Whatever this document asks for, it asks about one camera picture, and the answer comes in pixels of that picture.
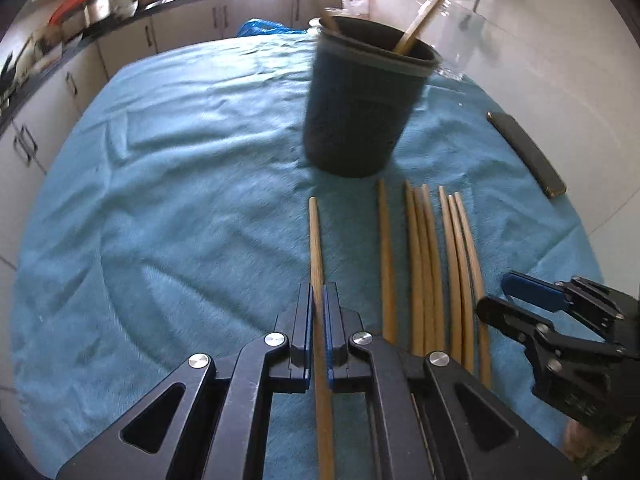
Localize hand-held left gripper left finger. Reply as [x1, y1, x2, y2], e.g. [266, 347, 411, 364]
[54, 282, 315, 480]

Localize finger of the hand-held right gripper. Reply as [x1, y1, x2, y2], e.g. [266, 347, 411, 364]
[501, 271, 627, 332]
[475, 296, 627, 362]

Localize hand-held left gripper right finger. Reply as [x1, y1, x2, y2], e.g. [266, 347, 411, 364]
[322, 282, 581, 480]

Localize long wooden chopstick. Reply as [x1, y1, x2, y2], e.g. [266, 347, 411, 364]
[307, 196, 336, 480]
[391, 0, 476, 55]
[302, 0, 343, 38]

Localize bunch of wooden chopsticks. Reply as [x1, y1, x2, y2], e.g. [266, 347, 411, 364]
[377, 179, 493, 391]

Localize dark green chopstick holder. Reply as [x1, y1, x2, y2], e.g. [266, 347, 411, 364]
[301, 16, 442, 179]

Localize person's right hand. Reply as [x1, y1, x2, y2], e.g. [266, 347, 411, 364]
[562, 416, 596, 463]

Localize black smartphone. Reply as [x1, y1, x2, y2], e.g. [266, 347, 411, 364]
[487, 111, 567, 199]

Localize teal table cloth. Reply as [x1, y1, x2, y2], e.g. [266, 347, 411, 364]
[10, 27, 601, 480]

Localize blue plastic bag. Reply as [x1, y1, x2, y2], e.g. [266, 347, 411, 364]
[236, 18, 306, 38]

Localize beige base cabinets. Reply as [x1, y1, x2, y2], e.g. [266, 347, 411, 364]
[0, 0, 321, 261]

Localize black kitchen countertop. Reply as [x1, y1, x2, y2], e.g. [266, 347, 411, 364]
[0, 0, 371, 128]

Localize metal cooking pot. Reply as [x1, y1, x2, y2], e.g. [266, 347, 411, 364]
[86, 0, 115, 22]

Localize red kitchen container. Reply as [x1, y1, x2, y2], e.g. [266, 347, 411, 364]
[49, 0, 95, 25]

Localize black cable with plug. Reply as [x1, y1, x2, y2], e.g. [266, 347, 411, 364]
[460, 0, 488, 31]

